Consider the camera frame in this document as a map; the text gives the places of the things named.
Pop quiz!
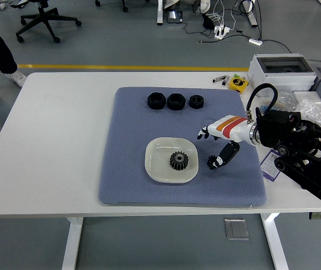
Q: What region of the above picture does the purple-edged label card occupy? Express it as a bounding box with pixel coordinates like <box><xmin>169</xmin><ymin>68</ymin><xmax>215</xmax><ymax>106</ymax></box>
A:
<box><xmin>260</xmin><ymin>148</ymin><xmax>284</xmax><ymax>182</ymax></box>

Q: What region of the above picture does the grey electrical enclosure box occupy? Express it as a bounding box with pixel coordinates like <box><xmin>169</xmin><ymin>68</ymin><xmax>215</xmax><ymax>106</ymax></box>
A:
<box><xmin>247</xmin><ymin>53</ymin><xmax>318</xmax><ymax>98</ymax></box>

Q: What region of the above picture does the metal floor plate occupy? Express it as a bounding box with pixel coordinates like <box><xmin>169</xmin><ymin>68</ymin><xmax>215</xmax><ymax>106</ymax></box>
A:
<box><xmin>224</xmin><ymin>218</ymin><xmax>250</xmax><ymax>241</ymax></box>

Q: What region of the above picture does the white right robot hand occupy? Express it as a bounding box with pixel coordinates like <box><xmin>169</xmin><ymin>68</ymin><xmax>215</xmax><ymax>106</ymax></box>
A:
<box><xmin>196</xmin><ymin>114</ymin><xmax>253</xmax><ymax>171</ymax></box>

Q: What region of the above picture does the white flat box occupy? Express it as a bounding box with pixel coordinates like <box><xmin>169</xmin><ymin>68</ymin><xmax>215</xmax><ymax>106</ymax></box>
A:
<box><xmin>293</xmin><ymin>90</ymin><xmax>321</xmax><ymax>106</ymax></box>

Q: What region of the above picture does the silver folding tool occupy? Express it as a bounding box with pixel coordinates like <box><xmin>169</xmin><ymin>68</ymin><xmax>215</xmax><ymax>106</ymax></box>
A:
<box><xmin>212</xmin><ymin>75</ymin><xmax>230</xmax><ymax>85</ymax></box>

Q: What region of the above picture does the black charger block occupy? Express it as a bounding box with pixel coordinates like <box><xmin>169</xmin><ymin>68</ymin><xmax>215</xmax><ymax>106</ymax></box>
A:
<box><xmin>202</xmin><ymin>13</ymin><xmax>216</xmax><ymax>30</ymax></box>

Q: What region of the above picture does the clear bag of white parts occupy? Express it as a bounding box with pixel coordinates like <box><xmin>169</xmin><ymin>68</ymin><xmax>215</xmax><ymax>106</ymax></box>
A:
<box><xmin>295</xmin><ymin>98</ymin><xmax>321</xmax><ymax>136</ymax></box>

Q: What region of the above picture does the white square plate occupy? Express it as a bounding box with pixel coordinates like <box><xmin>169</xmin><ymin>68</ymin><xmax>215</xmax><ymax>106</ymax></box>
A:
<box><xmin>144</xmin><ymin>136</ymin><xmax>200</xmax><ymax>185</ymax></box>

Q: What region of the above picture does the person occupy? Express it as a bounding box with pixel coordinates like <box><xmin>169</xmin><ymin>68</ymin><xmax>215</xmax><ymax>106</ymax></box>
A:
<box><xmin>0</xmin><ymin>7</ymin><xmax>28</xmax><ymax>110</ymax></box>

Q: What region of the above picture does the large black gear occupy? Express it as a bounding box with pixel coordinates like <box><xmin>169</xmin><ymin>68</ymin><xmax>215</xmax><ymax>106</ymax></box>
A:
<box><xmin>169</xmin><ymin>151</ymin><xmax>189</xmax><ymax>170</ymax></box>

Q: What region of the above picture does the large black hex nut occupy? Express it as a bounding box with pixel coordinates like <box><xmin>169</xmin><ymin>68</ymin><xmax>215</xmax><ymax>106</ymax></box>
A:
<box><xmin>167</xmin><ymin>93</ymin><xmax>187</xmax><ymax>111</ymax></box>
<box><xmin>146</xmin><ymin>92</ymin><xmax>167</xmax><ymax>110</ymax></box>

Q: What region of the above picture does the white power strip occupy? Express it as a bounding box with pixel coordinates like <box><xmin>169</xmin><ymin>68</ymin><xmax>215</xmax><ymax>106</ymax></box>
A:
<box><xmin>213</xmin><ymin>24</ymin><xmax>231</xmax><ymax>39</ymax></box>

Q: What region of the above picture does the clear bag of blue resistors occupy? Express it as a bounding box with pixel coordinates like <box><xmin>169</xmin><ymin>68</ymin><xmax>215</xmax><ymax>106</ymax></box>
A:
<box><xmin>257</xmin><ymin>90</ymin><xmax>296</xmax><ymax>113</ymax></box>

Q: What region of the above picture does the blue-grey textured mat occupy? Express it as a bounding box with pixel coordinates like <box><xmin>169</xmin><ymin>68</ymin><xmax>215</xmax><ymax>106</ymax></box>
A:
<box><xmin>97</xmin><ymin>86</ymin><xmax>268</xmax><ymax>209</ymax></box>

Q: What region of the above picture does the small black hex nut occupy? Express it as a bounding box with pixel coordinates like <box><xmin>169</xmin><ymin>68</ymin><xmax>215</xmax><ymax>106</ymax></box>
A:
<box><xmin>189</xmin><ymin>94</ymin><xmax>205</xmax><ymax>109</ymax></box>

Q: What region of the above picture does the black desk phone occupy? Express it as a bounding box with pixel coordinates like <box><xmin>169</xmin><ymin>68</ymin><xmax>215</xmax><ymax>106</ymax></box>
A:
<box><xmin>167</xmin><ymin>10</ymin><xmax>184</xmax><ymax>24</ymax></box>

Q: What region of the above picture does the white table leg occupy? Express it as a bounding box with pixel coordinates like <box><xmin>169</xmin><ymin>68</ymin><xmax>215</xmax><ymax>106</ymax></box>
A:
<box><xmin>61</xmin><ymin>217</ymin><xmax>84</xmax><ymax>270</ymax></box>
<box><xmin>261</xmin><ymin>213</ymin><xmax>289</xmax><ymax>270</ymax></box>

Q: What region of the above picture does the black office chair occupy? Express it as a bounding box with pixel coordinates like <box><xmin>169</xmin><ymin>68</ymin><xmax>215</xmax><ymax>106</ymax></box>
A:
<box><xmin>94</xmin><ymin>0</ymin><xmax>130</xmax><ymax>14</ymax></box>
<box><xmin>15</xmin><ymin>0</ymin><xmax>82</xmax><ymax>44</ymax></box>

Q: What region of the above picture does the yellow tape measure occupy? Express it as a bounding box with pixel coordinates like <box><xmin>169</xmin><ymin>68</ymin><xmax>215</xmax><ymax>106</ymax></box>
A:
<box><xmin>228</xmin><ymin>76</ymin><xmax>250</xmax><ymax>94</ymax></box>

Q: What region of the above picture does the small black gear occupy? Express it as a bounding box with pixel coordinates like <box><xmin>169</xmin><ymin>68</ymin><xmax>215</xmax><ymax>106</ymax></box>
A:
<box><xmin>207</xmin><ymin>155</ymin><xmax>220</xmax><ymax>170</ymax></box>

